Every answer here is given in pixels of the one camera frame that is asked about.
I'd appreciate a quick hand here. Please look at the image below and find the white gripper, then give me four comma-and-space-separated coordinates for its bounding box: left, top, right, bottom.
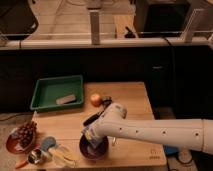
84, 121, 105, 145

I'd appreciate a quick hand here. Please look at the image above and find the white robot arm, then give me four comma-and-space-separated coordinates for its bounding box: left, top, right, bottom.
82, 103, 213, 155

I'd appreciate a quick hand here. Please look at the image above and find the purple bowl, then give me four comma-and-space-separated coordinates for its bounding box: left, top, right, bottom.
79, 135, 109, 160

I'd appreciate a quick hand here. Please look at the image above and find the orange fruit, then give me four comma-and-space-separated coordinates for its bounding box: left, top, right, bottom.
90, 93, 102, 107

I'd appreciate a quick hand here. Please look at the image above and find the blue round scrubber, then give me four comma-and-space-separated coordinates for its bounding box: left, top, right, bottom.
41, 137, 56, 152

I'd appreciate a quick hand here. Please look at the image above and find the green plastic tray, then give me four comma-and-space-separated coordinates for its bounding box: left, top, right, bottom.
30, 75, 84, 112

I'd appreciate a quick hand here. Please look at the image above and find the small metal cup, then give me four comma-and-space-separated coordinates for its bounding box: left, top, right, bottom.
27, 149, 46, 165

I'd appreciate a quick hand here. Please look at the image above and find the dark grape bunch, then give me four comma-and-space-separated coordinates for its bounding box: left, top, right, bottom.
18, 121, 37, 148

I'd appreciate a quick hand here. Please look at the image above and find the orange carrot piece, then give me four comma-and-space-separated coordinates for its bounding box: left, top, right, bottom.
15, 160, 28, 169

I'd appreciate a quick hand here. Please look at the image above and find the red brown plate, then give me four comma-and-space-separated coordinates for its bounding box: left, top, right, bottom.
6, 128, 36, 154

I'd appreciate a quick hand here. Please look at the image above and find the black computer monitor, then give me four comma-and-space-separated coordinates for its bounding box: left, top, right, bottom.
0, 0, 39, 34

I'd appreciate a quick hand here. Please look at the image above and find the grey metal post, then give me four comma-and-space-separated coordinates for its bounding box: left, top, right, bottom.
90, 10, 100, 45

